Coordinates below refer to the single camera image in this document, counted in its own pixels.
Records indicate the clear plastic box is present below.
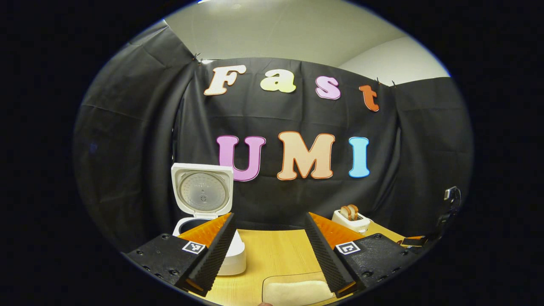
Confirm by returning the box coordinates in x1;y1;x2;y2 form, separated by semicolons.
262;272;336;306

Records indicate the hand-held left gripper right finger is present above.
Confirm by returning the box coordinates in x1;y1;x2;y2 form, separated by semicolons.
304;211;420;298

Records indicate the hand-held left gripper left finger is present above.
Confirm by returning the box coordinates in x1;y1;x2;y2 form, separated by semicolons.
122;212;238;298

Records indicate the black backdrop cloth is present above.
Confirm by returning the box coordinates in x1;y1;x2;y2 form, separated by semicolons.
72;19;474;255

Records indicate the white rice cooker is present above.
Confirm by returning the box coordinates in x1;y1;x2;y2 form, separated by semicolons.
171;163;247;276

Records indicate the white toaster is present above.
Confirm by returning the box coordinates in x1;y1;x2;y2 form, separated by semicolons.
331;209;371;234

